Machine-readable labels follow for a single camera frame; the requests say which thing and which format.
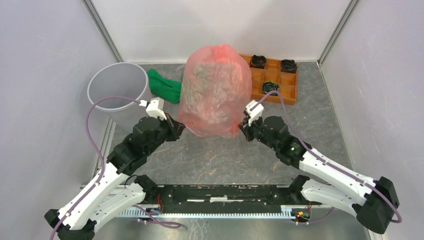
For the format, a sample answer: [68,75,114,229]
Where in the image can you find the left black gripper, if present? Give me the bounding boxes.
[144,111,186,156]

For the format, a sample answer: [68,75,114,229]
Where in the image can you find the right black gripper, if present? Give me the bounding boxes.
[236,112,279,152]

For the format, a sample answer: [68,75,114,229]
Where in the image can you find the red plastic trash bag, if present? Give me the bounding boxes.
[177,44,252,138]

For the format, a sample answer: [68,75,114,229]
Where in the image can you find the grey plastic trash bin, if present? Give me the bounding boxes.
[86,62,153,134]

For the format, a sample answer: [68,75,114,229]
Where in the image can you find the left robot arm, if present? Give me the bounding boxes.
[44,114,185,240]

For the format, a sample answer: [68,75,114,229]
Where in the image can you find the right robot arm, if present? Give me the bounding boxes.
[238,116,400,235]

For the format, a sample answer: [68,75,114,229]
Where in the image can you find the green cloth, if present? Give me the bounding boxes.
[147,69,182,104]

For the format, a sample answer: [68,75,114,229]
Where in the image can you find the blue yellow rolled belt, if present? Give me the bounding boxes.
[261,81,280,96]

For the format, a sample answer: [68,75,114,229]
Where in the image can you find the red black rolled belt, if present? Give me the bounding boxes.
[249,55,267,69]

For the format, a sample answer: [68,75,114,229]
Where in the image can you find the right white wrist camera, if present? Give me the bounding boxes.
[245,100,264,126]

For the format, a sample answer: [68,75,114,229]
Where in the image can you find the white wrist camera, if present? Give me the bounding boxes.
[245,100,264,126]
[138,97,167,121]

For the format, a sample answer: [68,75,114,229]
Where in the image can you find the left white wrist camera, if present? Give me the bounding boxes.
[138,97,167,121]

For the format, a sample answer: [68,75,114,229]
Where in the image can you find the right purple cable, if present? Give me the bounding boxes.
[250,90,403,224]

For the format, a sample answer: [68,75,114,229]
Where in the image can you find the purple cable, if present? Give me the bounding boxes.
[250,90,403,224]
[48,96,142,240]

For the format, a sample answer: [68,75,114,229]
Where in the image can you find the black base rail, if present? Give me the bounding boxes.
[119,184,330,220]

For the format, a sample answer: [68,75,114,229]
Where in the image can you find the right aluminium frame post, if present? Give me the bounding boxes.
[317,0,361,67]

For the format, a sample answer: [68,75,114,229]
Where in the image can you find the aluminium frame post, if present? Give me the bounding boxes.
[82,0,124,62]
[317,0,361,67]

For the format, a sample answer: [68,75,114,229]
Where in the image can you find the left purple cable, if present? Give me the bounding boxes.
[48,96,142,240]

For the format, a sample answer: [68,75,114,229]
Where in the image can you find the left aluminium frame post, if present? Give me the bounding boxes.
[82,0,124,62]

